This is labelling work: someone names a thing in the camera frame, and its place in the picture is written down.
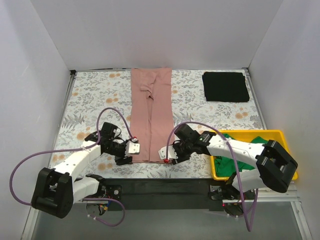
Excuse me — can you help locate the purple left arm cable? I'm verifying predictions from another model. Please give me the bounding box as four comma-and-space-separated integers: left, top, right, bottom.
9, 107, 138, 227

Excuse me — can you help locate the green t shirt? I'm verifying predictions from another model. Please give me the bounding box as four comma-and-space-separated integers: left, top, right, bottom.
214, 132, 267, 177

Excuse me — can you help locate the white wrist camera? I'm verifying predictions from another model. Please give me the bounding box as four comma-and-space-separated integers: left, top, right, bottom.
158, 145, 177, 164
125, 137, 140, 156

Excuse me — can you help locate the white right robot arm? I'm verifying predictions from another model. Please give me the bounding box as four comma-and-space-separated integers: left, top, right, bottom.
171, 124, 298, 200

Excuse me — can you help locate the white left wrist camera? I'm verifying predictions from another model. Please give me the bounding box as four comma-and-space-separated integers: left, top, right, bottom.
125, 137, 140, 156

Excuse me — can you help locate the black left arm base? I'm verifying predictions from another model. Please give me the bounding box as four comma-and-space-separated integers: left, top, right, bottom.
85, 184, 122, 201

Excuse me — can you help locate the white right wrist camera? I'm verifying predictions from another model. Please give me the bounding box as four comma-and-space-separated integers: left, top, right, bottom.
158, 145, 177, 164

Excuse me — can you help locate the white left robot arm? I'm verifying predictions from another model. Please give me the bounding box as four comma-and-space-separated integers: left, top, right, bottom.
31, 122, 140, 219

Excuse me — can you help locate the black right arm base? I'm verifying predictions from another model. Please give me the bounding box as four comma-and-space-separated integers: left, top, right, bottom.
208, 184, 241, 201

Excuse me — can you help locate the folded black t shirt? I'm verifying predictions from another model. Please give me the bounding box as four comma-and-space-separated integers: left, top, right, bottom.
202, 71, 250, 103

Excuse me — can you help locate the pink t shirt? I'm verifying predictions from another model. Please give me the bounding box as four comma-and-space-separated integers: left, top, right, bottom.
130, 68, 174, 164

